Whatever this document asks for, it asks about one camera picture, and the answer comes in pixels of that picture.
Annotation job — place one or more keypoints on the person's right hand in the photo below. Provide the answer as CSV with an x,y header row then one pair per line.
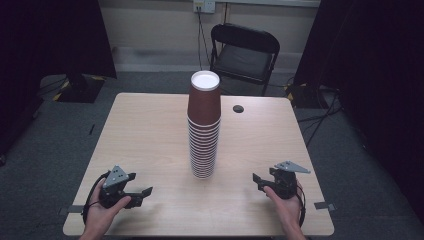
x,y
291,210

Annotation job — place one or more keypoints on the black folding chair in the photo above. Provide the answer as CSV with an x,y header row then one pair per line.
x,y
245,56

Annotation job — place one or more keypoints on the white wall socket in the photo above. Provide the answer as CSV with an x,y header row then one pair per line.
x,y
204,5

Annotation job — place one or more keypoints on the black round table grommet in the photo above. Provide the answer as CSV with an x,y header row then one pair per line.
x,y
238,108

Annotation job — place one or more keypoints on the small black stick on floor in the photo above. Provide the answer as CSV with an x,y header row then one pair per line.
x,y
91,129

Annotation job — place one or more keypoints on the black stand base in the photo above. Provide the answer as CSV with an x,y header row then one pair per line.
x,y
80,88
305,96

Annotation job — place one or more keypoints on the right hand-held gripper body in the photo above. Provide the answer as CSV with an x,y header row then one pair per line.
x,y
285,183

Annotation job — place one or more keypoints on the person's left hand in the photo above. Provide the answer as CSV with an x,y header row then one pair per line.
x,y
98,216

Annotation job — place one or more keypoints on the grey tape strip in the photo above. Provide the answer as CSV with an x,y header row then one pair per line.
x,y
75,209
323,205

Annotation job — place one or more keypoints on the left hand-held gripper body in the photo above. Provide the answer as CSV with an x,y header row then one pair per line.
x,y
115,178

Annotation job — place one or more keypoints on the black curtain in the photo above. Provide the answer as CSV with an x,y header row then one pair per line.
x,y
373,66
50,40

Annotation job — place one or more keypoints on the stack of brown paper cups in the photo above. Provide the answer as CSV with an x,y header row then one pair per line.
x,y
204,110

